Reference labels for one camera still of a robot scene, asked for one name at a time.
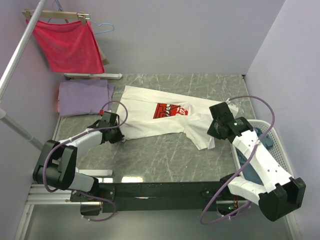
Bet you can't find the white t-shirt red print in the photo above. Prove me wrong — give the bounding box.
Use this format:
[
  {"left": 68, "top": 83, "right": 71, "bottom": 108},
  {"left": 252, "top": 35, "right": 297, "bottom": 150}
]
[{"left": 116, "top": 85, "right": 240, "bottom": 151}]

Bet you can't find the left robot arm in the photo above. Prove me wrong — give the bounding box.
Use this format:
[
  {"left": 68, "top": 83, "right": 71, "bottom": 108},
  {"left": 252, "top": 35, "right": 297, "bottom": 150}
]
[{"left": 32, "top": 111, "right": 124, "bottom": 201}]

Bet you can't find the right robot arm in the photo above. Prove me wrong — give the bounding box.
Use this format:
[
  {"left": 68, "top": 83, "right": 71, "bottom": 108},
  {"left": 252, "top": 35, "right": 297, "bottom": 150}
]
[{"left": 207, "top": 102, "right": 306, "bottom": 222}]

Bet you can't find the folded purple t-shirt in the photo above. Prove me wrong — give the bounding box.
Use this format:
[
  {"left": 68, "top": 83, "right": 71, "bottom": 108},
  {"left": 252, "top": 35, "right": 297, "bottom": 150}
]
[{"left": 58, "top": 79, "right": 115, "bottom": 117}]

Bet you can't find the white rack foot rear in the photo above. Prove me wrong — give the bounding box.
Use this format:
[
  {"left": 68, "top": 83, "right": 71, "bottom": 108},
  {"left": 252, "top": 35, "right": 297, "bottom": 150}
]
[{"left": 64, "top": 73, "right": 123, "bottom": 80}]

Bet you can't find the white rack foot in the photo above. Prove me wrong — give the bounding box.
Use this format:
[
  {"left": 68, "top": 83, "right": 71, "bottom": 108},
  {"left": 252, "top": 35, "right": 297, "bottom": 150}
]
[
  {"left": 64, "top": 73, "right": 123, "bottom": 80},
  {"left": 76, "top": 168, "right": 113, "bottom": 178}
]

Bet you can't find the blue-grey t-shirt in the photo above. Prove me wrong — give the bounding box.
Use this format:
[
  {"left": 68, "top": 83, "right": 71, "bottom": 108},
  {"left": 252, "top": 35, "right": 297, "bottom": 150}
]
[{"left": 236, "top": 134, "right": 274, "bottom": 186}]

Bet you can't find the white rack foot front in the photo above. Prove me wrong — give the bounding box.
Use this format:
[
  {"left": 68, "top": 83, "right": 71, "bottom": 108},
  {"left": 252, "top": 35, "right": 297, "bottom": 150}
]
[{"left": 76, "top": 168, "right": 113, "bottom": 178}]

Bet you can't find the white laundry basket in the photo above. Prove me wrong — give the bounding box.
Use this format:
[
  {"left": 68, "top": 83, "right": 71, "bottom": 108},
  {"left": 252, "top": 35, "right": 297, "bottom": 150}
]
[{"left": 231, "top": 119, "right": 294, "bottom": 176}]

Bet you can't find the black base beam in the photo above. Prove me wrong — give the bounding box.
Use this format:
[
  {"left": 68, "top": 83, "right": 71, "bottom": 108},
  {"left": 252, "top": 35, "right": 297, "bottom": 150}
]
[{"left": 69, "top": 181, "right": 250, "bottom": 216}]

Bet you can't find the red towel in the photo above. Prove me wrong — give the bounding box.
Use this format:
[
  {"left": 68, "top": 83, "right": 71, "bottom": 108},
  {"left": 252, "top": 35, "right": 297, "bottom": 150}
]
[{"left": 32, "top": 20, "right": 105, "bottom": 74}]

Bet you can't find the metal clothes rack pole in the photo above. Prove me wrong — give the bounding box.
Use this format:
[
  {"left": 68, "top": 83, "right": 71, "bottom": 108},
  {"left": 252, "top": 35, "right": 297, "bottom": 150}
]
[{"left": 0, "top": 0, "right": 45, "bottom": 151}]

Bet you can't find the wooden clip hanger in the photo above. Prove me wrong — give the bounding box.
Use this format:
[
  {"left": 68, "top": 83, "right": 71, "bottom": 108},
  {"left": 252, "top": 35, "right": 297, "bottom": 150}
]
[{"left": 22, "top": 9, "right": 91, "bottom": 25}]

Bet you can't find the aluminium rail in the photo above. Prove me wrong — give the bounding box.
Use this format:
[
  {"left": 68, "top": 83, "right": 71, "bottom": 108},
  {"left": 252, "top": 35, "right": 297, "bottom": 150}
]
[{"left": 26, "top": 181, "right": 222, "bottom": 205}]

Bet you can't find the blue wire hanger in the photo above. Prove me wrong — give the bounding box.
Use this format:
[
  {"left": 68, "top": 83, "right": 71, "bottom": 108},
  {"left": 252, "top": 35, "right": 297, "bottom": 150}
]
[{"left": 48, "top": 0, "right": 116, "bottom": 36}]

